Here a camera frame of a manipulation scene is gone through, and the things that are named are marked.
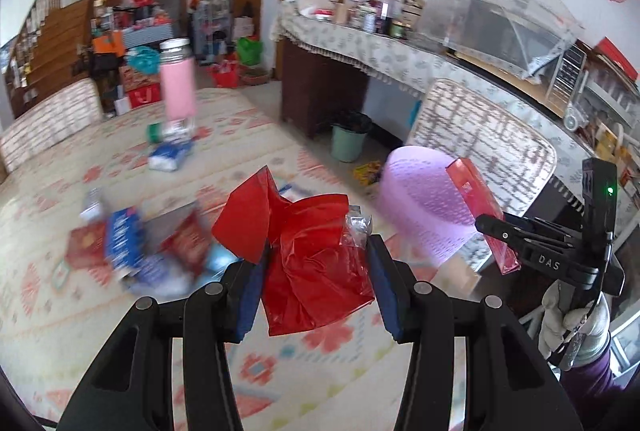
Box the clear plastic wrapper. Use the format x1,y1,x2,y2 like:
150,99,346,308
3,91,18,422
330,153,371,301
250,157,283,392
342,206,375,252

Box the purple plastic basket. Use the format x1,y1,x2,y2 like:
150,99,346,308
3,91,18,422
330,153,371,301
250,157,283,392
376,146,488,272

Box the red basket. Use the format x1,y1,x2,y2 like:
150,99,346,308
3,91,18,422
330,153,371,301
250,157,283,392
209,58,241,88

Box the silver microwave oven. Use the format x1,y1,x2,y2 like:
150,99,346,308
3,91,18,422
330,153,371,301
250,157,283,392
452,0,588,118

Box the red gift box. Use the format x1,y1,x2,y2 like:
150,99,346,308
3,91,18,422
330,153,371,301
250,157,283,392
592,37,640,82

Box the mesh food cover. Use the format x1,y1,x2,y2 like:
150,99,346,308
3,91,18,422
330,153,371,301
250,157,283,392
415,0,586,79

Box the green trash bin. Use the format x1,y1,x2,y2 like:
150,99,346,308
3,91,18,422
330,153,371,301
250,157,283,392
330,111,373,163

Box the pile of gift boxes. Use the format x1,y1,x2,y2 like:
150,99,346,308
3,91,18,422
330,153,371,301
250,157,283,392
90,0,176,116

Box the dark wooden cabinet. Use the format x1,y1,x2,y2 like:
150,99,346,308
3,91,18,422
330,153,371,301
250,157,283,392
280,38,371,139

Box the pink bottle with silver lid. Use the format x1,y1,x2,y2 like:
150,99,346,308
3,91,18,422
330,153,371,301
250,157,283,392
159,38,197,136

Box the wooden staircase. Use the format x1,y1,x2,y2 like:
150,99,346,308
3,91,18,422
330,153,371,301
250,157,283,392
0,0,166,119

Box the person's right hand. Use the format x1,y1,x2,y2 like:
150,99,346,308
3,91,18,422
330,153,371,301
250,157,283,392
537,278,608,369

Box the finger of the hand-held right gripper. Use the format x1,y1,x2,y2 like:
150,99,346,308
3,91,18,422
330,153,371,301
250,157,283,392
474,210,585,258

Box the patterned chair back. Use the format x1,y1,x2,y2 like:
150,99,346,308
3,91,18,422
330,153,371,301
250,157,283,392
0,77,104,172
407,78,558,232

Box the green bag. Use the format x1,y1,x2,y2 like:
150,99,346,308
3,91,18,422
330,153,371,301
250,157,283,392
236,37,264,66

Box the red cardboard box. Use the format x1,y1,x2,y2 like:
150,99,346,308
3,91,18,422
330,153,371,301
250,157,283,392
445,157,522,274

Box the red snack packet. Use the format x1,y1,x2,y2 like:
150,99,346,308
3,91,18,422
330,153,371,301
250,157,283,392
162,211,213,272

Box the yellow snack packets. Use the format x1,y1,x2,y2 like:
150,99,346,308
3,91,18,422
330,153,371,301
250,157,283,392
354,161,383,186

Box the leaf print counter cloth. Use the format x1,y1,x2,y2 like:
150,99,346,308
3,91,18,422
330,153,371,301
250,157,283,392
272,3,640,182

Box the person's right forearm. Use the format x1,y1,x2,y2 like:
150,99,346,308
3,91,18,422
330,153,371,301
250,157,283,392
560,306,626,431

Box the clear bottle with green cap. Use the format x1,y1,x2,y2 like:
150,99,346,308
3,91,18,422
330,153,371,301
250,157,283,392
146,121,196,146

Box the white plastic bag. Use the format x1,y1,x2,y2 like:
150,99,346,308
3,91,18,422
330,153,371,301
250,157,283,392
282,0,341,19

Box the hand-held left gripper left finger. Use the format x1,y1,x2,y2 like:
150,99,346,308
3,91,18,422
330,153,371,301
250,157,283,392
57,243,273,431

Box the red plastic wrapper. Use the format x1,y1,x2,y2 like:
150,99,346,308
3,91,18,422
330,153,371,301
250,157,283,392
212,165,377,338

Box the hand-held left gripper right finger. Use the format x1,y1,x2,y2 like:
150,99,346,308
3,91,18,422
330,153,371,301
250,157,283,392
366,234,586,431

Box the blue white tissue packet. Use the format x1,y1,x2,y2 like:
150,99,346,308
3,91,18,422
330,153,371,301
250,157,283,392
148,141,196,172

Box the blue printed box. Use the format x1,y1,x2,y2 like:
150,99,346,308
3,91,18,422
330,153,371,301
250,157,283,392
104,207,147,277

